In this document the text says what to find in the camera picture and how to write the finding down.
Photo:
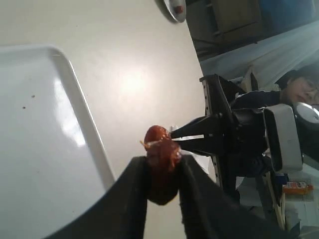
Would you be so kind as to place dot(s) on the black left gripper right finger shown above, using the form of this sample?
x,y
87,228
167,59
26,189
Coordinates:
x,y
208,213

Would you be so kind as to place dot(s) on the white paper tissue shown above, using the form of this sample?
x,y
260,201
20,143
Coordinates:
x,y
205,162

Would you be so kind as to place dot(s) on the white rectangular plastic tray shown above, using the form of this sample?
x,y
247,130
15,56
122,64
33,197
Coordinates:
x,y
53,165

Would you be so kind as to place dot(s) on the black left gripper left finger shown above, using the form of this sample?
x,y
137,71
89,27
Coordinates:
x,y
120,213

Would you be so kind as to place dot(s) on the thin metal skewer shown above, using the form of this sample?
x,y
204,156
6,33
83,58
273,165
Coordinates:
x,y
147,145

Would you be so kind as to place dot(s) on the orange snack packet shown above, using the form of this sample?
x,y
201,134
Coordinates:
x,y
297,188

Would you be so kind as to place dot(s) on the round metal plate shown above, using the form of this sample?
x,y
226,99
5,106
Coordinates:
x,y
167,9

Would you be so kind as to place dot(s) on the brown meatball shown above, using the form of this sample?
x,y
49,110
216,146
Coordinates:
x,y
155,133
162,158

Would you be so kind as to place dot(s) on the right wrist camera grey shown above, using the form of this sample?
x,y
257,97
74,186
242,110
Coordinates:
x,y
282,139

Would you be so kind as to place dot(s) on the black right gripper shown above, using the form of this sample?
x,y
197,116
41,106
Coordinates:
x,y
242,129

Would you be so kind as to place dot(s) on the small meat chunk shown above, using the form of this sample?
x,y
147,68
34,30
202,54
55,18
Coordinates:
x,y
178,9

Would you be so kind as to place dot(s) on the person in dark jacket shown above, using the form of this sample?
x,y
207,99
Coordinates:
x,y
301,85

